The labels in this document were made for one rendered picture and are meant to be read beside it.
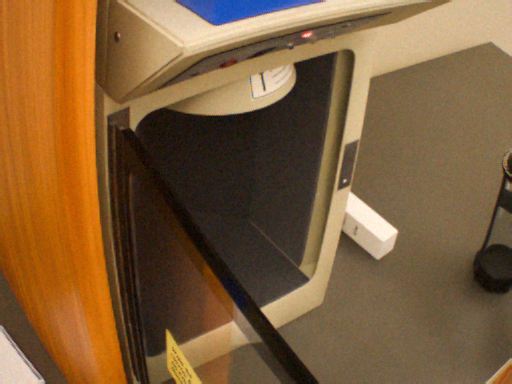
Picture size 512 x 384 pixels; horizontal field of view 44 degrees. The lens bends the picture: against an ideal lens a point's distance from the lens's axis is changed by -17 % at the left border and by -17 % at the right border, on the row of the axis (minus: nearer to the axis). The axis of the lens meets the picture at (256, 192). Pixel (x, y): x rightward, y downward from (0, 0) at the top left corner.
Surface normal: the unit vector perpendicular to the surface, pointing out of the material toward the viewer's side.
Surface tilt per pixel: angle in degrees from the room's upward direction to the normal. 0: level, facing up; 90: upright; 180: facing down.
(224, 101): 66
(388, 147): 0
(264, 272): 0
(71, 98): 90
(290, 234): 90
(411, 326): 0
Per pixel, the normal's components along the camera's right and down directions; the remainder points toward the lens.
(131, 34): -0.79, 0.35
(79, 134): 0.60, 0.57
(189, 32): 0.08, -0.74
